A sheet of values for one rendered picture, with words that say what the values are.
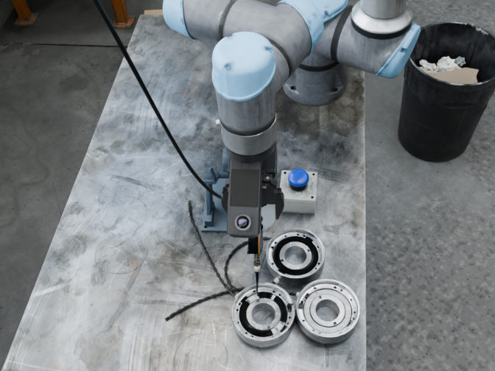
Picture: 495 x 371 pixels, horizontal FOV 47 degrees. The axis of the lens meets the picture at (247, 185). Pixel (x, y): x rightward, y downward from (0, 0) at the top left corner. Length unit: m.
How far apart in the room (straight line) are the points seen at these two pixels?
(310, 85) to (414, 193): 1.01
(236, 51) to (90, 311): 0.57
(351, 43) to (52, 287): 0.74
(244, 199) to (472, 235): 1.43
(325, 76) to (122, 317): 0.66
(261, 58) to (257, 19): 0.11
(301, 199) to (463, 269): 1.07
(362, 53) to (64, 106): 1.74
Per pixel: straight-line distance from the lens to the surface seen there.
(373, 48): 1.15
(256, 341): 0.94
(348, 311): 0.98
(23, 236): 2.25
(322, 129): 1.25
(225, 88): 0.68
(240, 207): 0.79
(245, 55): 0.67
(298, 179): 1.07
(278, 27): 0.74
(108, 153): 1.27
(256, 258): 0.95
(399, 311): 1.93
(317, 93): 1.29
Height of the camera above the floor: 1.71
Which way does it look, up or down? 52 degrees down
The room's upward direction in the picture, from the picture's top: 6 degrees counter-clockwise
